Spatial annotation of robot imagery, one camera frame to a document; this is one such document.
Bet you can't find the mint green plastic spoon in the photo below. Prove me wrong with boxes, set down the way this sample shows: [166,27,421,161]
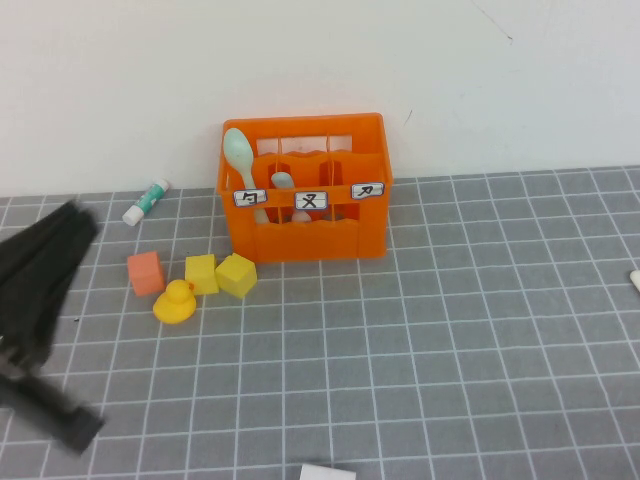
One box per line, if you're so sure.
[222,127,271,225]

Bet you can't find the orange plastic cutlery holder crate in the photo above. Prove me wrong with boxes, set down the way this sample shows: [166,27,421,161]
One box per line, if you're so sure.
[215,112,395,265]

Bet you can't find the yellow foam cube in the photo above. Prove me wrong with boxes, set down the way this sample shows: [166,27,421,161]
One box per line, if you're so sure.
[214,252,258,300]
[184,253,220,297]

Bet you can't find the grey plastic fork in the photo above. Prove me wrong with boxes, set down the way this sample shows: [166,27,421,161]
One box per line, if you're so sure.
[270,171,312,225]

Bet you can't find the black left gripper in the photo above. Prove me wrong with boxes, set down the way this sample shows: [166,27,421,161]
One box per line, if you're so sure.
[0,200,100,374]

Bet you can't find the white and green glue stick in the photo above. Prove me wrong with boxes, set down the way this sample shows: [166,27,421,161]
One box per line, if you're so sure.
[121,178,170,227]

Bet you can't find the white label with fork character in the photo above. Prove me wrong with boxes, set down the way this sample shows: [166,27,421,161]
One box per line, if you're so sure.
[293,190,328,211]

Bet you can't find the white paper sheet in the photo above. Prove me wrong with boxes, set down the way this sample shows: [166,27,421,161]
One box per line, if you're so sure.
[298,463,357,480]

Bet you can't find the yellow rubber duck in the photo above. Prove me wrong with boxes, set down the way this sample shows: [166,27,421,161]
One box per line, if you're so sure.
[152,279,197,327]

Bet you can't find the white label with knife character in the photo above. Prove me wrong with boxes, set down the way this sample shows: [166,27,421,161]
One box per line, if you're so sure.
[349,181,385,201]

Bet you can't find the white label with spoon character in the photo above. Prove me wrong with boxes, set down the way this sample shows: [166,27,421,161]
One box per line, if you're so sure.
[232,188,268,208]

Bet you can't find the orange foam cube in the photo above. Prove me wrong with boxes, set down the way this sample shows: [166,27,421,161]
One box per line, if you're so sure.
[126,250,166,297]

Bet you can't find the grey checkered table mat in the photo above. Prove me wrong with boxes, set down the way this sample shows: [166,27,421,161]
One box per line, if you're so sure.
[0,164,640,480]

